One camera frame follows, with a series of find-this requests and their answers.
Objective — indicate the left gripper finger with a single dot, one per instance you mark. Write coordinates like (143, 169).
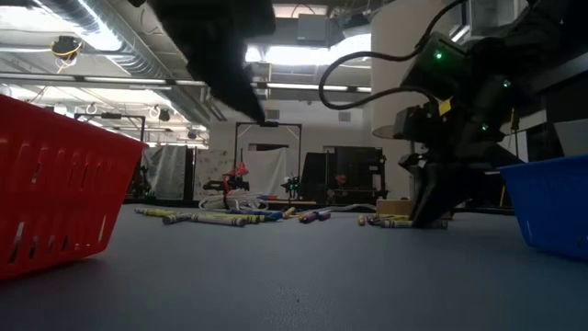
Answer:
(220, 69)

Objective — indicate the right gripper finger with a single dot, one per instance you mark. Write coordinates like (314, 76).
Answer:
(436, 193)

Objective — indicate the yellow green crayon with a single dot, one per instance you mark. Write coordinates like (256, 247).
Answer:
(156, 212)

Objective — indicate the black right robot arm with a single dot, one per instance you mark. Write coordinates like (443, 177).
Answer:
(542, 46)

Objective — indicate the black cabinet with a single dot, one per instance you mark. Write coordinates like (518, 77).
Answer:
(349, 170)

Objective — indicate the white lamp with wooden base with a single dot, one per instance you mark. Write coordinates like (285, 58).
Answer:
(390, 69)

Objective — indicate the long ceiling light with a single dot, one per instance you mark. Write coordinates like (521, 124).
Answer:
(124, 80)

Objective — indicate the grey ceiling box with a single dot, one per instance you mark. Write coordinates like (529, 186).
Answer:
(312, 30)

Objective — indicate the blue plastic bin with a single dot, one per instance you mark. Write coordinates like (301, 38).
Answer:
(551, 207)

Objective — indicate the grey curtain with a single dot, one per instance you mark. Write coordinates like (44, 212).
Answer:
(167, 172)

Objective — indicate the robot with green lights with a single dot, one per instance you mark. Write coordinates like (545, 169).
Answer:
(291, 186)

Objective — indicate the blue crayon pieces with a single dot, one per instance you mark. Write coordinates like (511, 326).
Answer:
(264, 213)

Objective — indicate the blue grey table mat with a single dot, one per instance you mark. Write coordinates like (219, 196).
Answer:
(294, 285)

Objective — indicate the red plastic bin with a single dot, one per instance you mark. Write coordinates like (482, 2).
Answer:
(55, 193)

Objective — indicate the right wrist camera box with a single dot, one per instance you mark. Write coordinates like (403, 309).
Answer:
(432, 69)

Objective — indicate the black frame stand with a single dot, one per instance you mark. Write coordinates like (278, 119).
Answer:
(268, 124)

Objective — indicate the silver ceiling duct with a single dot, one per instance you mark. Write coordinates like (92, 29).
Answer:
(92, 27)

